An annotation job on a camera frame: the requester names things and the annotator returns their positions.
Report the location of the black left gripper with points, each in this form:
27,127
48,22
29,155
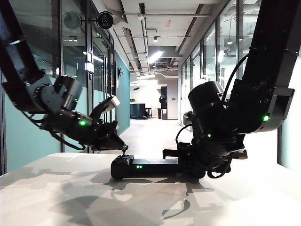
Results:
101,131

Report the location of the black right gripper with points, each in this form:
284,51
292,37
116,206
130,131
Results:
188,157

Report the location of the black remote control with joysticks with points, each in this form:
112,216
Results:
150,168

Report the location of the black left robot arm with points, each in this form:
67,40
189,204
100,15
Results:
14,58

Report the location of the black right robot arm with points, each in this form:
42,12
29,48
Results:
270,47

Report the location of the lit door number panel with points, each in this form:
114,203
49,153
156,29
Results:
90,67

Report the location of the dark counter cabinet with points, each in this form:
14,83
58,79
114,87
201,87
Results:
138,111

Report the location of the small green potted plant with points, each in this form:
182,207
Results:
132,101

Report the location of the dark bar stool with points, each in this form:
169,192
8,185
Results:
149,109

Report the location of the black ceiling track lights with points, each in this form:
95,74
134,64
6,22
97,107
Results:
136,89

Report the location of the tall black cabinet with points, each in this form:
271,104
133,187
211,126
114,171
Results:
165,91

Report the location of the long linear ceiling lamp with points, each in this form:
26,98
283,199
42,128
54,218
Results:
155,57

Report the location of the round black hanging sign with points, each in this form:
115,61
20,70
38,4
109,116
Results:
105,20

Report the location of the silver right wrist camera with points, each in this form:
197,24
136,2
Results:
188,118

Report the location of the round wall-mounted ornament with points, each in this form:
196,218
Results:
120,71

